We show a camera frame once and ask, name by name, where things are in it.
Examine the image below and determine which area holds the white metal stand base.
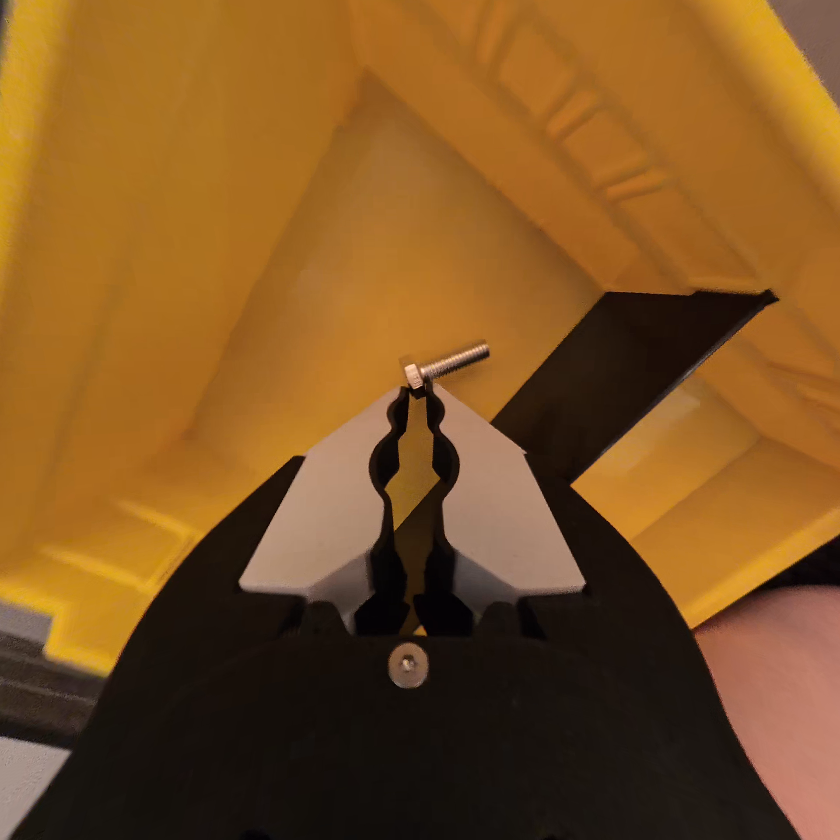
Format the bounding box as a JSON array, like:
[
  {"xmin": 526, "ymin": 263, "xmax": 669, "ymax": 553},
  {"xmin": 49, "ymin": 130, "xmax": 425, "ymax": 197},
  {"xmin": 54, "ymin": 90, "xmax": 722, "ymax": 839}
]
[{"xmin": 0, "ymin": 735, "xmax": 72, "ymax": 840}]

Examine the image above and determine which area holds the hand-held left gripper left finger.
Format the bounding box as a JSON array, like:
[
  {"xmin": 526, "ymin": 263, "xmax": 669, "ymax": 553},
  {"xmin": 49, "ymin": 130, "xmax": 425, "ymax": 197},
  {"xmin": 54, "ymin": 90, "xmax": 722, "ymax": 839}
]
[{"xmin": 238, "ymin": 386, "xmax": 413, "ymax": 636}]

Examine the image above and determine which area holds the person's left forearm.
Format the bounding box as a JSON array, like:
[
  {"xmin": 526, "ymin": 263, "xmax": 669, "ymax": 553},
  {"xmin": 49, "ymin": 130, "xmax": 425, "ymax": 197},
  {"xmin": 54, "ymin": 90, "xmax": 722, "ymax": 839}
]
[{"xmin": 694, "ymin": 584, "xmax": 840, "ymax": 840}]

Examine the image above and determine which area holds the silver hex bolt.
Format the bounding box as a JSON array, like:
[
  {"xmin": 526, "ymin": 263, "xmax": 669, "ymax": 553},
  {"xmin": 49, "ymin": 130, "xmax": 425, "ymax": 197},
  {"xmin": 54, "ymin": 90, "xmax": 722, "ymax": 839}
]
[{"xmin": 402, "ymin": 340, "xmax": 492, "ymax": 399}]

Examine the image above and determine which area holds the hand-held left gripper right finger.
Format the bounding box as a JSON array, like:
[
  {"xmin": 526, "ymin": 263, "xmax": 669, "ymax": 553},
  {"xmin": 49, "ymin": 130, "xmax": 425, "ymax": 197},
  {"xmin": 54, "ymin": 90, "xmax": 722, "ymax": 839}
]
[{"xmin": 412, "ymin": 384, "xmax": 588, "ymax": 636}]

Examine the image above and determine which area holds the yellow bin with black divider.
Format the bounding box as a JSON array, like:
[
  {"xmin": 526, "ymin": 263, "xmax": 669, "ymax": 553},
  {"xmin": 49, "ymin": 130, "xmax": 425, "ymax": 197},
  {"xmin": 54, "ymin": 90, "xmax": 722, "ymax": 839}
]
[{"xmin": 0, "ymin": 0, "xmax": 840, "ymax": 677}]

